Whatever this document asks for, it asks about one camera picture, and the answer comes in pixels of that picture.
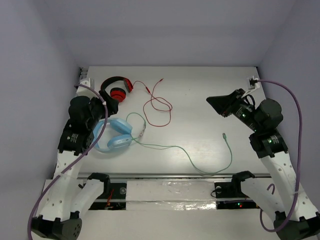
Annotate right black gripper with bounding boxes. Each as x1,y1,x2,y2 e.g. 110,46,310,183
206,88,262,133

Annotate light blue headphones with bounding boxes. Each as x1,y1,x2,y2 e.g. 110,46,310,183
93,118,133,153

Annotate green headphone cable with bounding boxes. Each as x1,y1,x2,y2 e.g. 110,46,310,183
125,112,233,176

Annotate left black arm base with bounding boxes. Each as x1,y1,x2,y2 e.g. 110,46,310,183
87,172,127,211

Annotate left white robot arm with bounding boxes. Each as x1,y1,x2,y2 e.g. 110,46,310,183
27,89,118,240

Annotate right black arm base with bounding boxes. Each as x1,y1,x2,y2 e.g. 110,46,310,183
210,171,258,210

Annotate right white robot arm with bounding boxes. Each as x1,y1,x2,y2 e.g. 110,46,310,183
206,88,320,240

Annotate red black headphones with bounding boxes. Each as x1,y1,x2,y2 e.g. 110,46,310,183
100,76,134,103

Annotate white foam block with tape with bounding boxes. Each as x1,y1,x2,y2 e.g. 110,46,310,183
125,179,217,211

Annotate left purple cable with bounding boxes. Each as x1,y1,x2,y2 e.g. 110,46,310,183
26,84,109,240

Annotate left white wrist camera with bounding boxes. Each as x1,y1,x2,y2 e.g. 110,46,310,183
76,77,95,99

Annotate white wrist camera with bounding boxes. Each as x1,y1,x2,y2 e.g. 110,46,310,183
242,75,261,98
76,77,95,99

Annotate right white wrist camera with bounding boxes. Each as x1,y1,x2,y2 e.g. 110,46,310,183
242,75,261,98

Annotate red headphone cable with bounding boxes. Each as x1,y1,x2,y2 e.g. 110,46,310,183
132,78,173,128

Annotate aluminium rail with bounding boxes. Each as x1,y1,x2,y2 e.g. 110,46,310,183
76,172,272,180

